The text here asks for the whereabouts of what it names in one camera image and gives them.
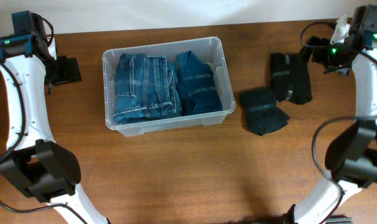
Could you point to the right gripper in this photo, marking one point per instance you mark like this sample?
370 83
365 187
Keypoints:
325 52

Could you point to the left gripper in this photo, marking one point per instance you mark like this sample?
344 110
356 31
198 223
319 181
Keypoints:
66 70

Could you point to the black garment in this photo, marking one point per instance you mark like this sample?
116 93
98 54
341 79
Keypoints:
262 114
290 78

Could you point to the dark blue jeans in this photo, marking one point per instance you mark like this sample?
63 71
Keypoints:
145 87

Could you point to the blue shirt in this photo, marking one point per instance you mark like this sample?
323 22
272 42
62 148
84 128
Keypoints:
196 86

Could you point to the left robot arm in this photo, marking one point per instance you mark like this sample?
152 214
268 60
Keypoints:
34 163

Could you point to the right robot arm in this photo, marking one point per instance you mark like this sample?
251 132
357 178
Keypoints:
351 158

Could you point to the clear plastic storage bin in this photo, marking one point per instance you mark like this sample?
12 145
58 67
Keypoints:
208 49

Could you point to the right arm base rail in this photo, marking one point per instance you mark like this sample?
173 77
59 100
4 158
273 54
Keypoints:
339 220

